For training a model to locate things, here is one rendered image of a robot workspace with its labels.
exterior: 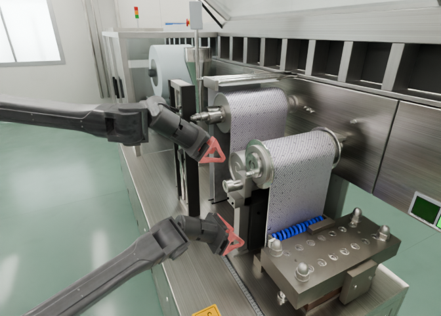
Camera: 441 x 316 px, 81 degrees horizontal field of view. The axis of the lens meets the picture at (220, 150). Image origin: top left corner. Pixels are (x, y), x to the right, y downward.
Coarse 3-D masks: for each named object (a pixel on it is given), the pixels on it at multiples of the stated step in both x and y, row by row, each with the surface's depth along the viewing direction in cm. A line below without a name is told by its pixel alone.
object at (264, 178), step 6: (330, 138) 82; (252, 150) 76; (258, 150) 73; (246, 156) 80; (264, 156) 71; (264, 162) 71; (264, 168) 72; (264, 174) 72; (258, 180) 76; (264, 180) 73
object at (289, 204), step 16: (320, 176) 81; (272, 192) 74; (288, 192) 77; (304, 192) 81; (320, 192) 85; (272, 208) 77; (288, 208) 80; (304, 208) 84; (320, 208) 88; (272, 224) 80; (288, 224) 83
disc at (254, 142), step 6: (252, 144) 77; (258, 144) 74; (246, 150) 81; (264, 150) 72; (270, 156) 70; (270, 162) 70; (270, 168) 71; (270, 174) 71; (252, 180) 81; (270, 180) 72; (258, 186) 78; (264, 186) 75
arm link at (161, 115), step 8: (160, 104) 57; (152, 112) 56; (160, 112) 55; (168, 112) 56; (152, 120) 55; (160, 120) 55; (168, 120) 56; (176, 120) 57; (152, 128) 56; (160, 128) 56; (168, 128) 56; (176, 128) 57; (168, 136) 58
